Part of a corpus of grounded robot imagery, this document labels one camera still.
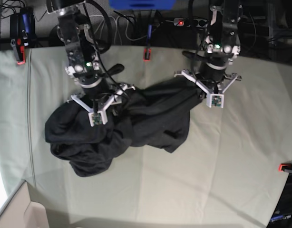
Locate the left red black clamp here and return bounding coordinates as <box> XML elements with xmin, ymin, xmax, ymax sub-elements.
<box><xmin>10</xmin><ymin>7</ymin><xmax>36</xmax><ymax>65</ymax></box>

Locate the black power strip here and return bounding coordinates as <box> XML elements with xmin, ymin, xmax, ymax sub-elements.
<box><xmin>173</xmin><ymin>17</ymin><xmax>210</xmax><ymax>29</ymax></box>

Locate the beige plastic bin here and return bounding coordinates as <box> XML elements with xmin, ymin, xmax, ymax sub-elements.
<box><xmin>0</xmin><ymin>180</ymin><xmax>49</xmax><ymax>228</ymax></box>

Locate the right red black clamp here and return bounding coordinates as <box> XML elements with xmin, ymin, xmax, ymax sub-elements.
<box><xmin>279</xmin><ymin>161</ymin><xmax>292</xmax><ymax>175</ymax></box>

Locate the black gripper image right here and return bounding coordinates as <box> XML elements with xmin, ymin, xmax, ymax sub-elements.
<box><xmin>196</xmin><ymin>63</ymin><xmax>227</xmax><ymax>95</ymax></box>

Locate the middle red black clamp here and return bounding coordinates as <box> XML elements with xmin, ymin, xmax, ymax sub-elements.
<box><xmin>143</xmin><ymin>24</ymin><xmax>152</xmax><ymax>61</ymax></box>

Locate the blue box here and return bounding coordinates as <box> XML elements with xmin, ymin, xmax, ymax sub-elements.
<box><xmin>109</xmin><ymin>0</ymin><xmax>175</xmax><ymax>10</ymax></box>

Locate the white cable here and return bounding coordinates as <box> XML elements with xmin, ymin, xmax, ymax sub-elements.
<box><xmin>88</xmin><ymin>14</ymin><xmax>137</xmax><ymax>46</ymax></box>

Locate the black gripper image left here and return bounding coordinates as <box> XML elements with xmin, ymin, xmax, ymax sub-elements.
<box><xmin>82</xmin><ymin>80</ymin><xmax>122</xmax><ymax>112</ymax></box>

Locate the red black clamp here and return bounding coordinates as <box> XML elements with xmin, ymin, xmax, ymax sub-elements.
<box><xmin>10</xmin><ymin>7</ymin><xmax>36</xmax><ymax>65</ymax></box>
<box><xmin>279</xmin><ymin>161</ymin><xmax>292</xmax><ymax>175</ymax></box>
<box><xmin>143</xmin><ymin>24</ymin><xmax>152</xmax><ymax>61</ymax></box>

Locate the dark grey t-shirt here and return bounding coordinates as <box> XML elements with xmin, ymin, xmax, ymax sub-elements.
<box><xmin>45</xmin><ymin>77</ymin><xmax>203</xmax><ymax>177</ymax></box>

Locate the light green table cloth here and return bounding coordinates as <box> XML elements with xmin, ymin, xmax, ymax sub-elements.
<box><xmin>0</xmin><ymin>47</ymin><xmax>292</xmax><ymax>228</ymax></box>

